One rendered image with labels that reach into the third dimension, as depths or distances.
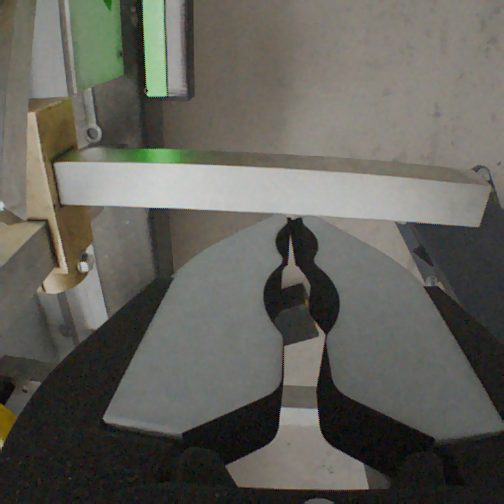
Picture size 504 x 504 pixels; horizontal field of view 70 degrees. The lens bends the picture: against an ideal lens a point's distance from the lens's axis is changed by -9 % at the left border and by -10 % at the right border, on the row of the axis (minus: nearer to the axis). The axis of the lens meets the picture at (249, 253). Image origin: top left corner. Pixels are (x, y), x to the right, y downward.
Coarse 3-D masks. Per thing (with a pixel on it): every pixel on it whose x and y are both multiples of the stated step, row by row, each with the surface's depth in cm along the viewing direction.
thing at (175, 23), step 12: (168, 0) 31; (180, 0) 31; (168, 12) 31; (180, 12) 31; (168, 24) 32; (180, 24) 32; (168, 36) 32; (180, 36) 32; (168, 48) 33; (180, 48) 33; (168, 60) 33; (180, 60) 33; (168, 72) 34; (180, 72) 34; (168, 84) 35; (180, 84) 35
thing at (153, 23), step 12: (144, 0) 31; (156, 0) 31; (144, 12) 31; (156, 12) 31; (144, 24) 32; (156, 24) 32; (144, 36) 32; (156, 36) 32; (156, 48) 33; (156, 60) 33; (156, 72) 34; (156, 84) 35
